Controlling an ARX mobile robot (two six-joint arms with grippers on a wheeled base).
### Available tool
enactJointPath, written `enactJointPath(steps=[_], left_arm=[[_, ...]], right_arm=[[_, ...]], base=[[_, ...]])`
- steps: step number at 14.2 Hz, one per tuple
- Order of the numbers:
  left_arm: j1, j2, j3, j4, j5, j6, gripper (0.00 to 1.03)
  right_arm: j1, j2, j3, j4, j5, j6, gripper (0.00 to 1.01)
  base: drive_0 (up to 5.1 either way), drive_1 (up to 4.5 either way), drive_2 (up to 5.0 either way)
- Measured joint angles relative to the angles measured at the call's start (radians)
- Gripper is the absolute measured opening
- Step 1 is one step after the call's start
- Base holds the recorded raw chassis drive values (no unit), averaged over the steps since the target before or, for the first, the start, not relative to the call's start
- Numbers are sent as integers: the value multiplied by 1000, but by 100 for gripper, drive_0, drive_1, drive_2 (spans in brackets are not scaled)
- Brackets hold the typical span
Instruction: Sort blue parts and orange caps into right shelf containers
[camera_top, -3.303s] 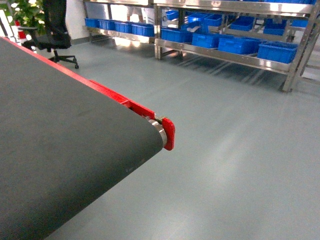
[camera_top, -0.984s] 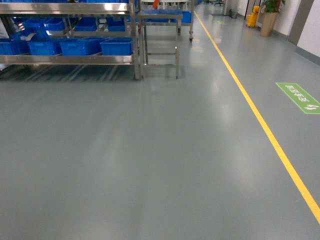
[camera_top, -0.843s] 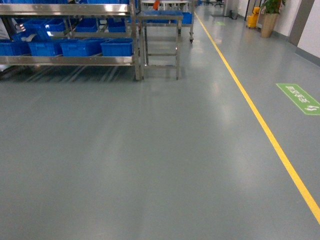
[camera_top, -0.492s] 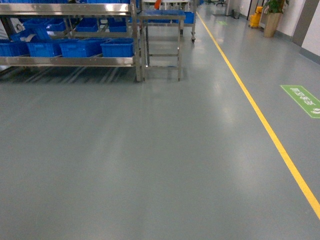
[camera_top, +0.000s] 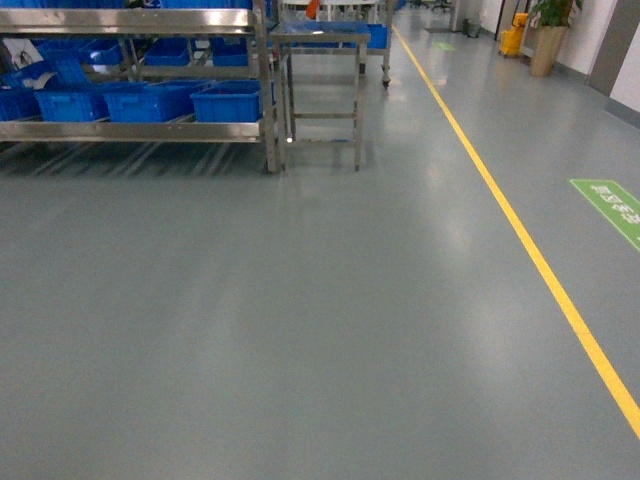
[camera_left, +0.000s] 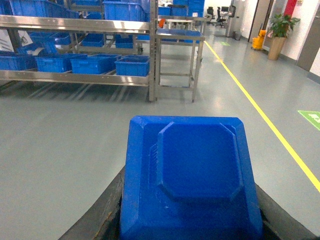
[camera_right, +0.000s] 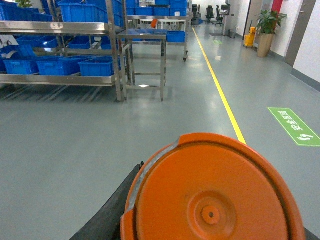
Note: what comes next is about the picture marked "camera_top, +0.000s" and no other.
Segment steel roller shelf rack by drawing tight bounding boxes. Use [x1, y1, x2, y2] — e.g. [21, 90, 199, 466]
[1, 1, 279, 172]

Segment blue crate right front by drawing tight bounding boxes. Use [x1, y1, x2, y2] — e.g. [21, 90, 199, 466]
[190, 79, 263, 123]

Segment blue crate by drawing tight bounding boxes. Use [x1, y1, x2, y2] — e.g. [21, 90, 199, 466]
[105, 79, 216, 123]
[190, 79, 263, 123]
[34, 81, 146, 123]

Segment small steel table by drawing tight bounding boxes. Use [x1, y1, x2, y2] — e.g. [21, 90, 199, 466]
[269, 20, 371, 170]

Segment blue crate left front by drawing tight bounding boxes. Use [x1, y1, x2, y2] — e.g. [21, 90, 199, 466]
[105, 79, 216, 123]

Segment blue crate far left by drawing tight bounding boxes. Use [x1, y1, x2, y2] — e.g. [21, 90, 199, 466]
[34, 81, 146, 123]

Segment yellow mop bucket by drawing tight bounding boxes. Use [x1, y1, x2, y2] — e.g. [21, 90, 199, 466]
[499, 13, 528, 57]

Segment green potted plant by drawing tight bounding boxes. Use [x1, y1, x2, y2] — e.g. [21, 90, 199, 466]
[530, 0, 584, 77]

